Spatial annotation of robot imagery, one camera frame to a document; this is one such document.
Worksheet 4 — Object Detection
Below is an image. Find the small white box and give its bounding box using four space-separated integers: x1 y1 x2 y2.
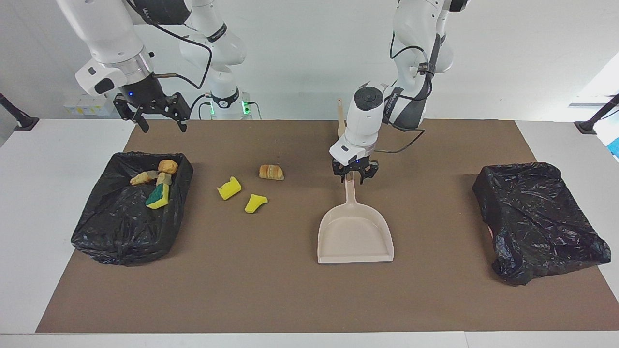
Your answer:
64 93 117 116

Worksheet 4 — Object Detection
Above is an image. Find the black right base cable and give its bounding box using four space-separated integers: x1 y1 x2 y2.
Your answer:
189 93 213 120

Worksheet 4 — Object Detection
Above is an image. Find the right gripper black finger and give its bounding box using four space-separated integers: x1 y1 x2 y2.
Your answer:
113 93 150 134
161 92 191 134

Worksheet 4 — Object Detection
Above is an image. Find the black bag lined bin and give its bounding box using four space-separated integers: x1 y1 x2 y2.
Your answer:
71 151 194 266
472 162 612 287

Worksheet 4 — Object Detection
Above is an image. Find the notched yellow sponge scrap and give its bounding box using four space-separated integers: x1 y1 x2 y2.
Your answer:
217 176 242 201

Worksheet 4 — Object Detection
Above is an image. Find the black stand foot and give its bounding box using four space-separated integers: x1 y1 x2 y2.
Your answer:
0 92 39 131
575 94 619 135

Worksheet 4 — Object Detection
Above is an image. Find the beige plastic dustpan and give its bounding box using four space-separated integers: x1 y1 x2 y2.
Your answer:
317 173 395 264

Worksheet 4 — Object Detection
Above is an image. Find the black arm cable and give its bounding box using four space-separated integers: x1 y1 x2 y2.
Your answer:
128 0 213 90
375 29 438 155

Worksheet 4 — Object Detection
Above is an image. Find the brown table mat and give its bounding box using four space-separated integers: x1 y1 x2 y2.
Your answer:
35 119 619 334

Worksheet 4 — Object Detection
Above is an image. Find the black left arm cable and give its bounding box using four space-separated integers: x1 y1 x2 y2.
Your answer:
375 29 438 155

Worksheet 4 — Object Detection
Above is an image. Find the orange striped croissant piece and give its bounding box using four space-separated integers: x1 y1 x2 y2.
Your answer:
258 164 285 181
130 170 159 186

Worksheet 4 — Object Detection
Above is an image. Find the small yellow sponge scrap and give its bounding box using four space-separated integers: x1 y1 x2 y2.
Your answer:
245 194 268 214

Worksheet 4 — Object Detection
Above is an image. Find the yellow sponge with green back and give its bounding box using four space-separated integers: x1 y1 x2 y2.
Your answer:
145 183 170 210

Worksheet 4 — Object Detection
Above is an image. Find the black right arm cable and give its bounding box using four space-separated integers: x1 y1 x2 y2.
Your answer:
128 0 213 90

